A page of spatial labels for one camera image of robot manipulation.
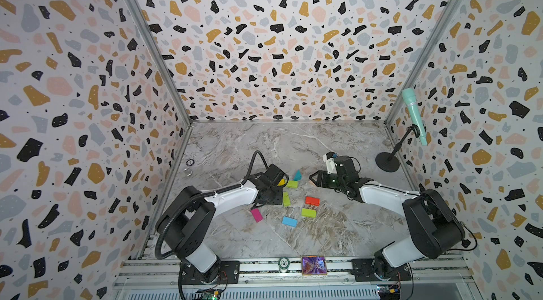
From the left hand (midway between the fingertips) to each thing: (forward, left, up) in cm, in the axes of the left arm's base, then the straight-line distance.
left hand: (283, 197), depth 89 cm
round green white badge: (-25, 0, +3) cm, 25 cm away
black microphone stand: (+19, -51, -3) cm, 55 cm away
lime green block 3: (-6, -10, -3) cm, 12 cm away
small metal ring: (+20, +45, -2) cm, 50 cm away
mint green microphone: (+27, -50, +32) cm, 65 cm away
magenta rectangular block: (-6, +11, -3) cm, 13 cm away
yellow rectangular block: (-2, +1, +16) cm, 17 cm away
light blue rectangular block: (-9, -2, -3) cm, 10 cm away
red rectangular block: (0, -13, -4) cm, 13 cm away
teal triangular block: (+11, -7, -2) cm, 13 cm away
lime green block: (+8, -4, -4) cm, 10 cm away
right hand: (+7, -14, +4) cm, 16 cm away
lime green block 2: (0, -1, -2) cm, 3 cm away
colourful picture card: (-25, -10, -2) cm, 27 cm away
